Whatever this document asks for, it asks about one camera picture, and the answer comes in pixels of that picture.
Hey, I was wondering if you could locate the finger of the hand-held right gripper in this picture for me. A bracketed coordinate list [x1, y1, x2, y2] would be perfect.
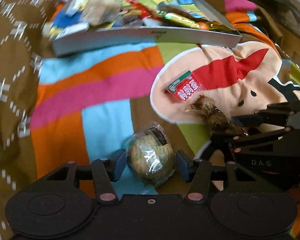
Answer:
[199, 127, 293, 159]
[230, 100, 300, 128]

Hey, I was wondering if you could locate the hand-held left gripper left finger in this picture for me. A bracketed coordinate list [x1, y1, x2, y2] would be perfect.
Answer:
[44, 149, 127, 204]

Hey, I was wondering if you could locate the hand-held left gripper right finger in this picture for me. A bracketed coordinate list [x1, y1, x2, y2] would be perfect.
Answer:
[176, 150, 258, 202]

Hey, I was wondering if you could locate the round green pastry packet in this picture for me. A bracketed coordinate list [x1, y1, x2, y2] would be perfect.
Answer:
[126, 121, 177, 188]

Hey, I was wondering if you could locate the quail egg packet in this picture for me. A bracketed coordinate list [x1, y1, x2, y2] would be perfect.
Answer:
[165, 70, 248, 137]

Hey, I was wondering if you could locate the yellow brown snack packet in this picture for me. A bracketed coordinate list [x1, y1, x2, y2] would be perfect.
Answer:
[157, 5, 240, 34]

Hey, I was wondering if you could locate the grey box with cartoon lining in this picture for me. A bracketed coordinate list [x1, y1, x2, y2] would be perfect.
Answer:
[51, 0, 242, 57]

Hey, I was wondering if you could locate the red snack packet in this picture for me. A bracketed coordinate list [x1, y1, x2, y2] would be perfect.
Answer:
[115, 0, 165, 20]

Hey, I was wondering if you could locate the colourful printed blanket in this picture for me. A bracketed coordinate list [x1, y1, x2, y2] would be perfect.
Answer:
[30, 0, 300, 240]

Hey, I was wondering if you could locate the dark grey cloth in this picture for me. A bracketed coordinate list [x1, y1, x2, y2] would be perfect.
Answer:
[235, 0, 300, 55]

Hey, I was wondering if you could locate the brown patterned blanket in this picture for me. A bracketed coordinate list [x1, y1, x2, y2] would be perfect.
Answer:
[0, 0, 65, 240]

